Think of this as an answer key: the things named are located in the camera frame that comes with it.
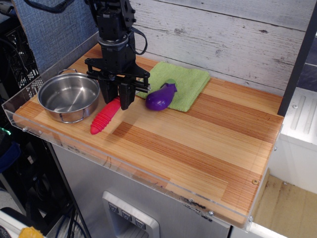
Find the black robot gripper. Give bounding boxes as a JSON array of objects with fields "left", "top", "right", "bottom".
[{"left": 85, "top": 43, "right": 150, "bottom": 110}]

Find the red handled metal fork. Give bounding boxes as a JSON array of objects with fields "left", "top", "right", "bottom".
[{"left": 90, "top": 96, "right": 121, "bottom": 135}]

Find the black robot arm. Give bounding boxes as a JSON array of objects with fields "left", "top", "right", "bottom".
[{"left": 85, "top": 0, "right": 150, "bottom": 110}]

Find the purple toy eggplant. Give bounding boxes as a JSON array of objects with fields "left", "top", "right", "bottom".
[{"left": 145, "top": 79, "right": 177, "bottom": 111}]

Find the stainless steel pot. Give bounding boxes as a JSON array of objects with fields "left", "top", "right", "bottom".
[{"left": 37, "top": 71, "right": 100, "bottom": 123}]

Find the green folded cloth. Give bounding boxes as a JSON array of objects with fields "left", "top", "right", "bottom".
[{"left": 137, "top": 62, "right": 210, "bottom": 112}]

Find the black plastic crate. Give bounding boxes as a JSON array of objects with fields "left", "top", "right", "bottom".
[{"left": 3, "top": 26, "right": 39, "bottom": 88}]

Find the clear acrylic table guard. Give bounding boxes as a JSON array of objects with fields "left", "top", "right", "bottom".
[{"left": 1, "top": 32, "right": 283, "bottom": 233}]

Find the yellow object bottom left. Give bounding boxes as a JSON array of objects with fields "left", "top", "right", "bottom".
[{"left": 18, "top": 227, "right": 44, "bottom": 238}]

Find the white toy sink counter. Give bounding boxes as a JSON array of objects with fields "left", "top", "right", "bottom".
[{"left": 268, "top": 88, "right": 317, "bottom": 193}]

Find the dark grey right post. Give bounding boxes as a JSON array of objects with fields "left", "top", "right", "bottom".
[{"left": 277, "top": 1, "right": 317, "bottom": 117}]

